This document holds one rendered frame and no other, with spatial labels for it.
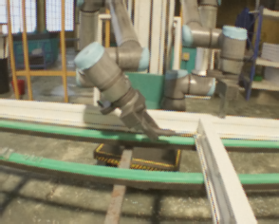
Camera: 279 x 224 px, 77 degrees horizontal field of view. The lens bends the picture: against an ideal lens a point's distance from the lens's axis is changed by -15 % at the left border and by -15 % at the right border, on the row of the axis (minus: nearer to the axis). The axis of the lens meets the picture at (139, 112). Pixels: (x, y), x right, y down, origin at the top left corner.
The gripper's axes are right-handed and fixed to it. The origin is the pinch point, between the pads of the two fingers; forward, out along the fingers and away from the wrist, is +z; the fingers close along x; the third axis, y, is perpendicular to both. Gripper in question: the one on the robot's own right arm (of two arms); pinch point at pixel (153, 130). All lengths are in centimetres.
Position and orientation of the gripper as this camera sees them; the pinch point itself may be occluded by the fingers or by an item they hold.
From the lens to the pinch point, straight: 69.4
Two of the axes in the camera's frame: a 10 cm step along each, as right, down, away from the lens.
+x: 1.1, -5.9, 8.0
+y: 8.0, -4.2, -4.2
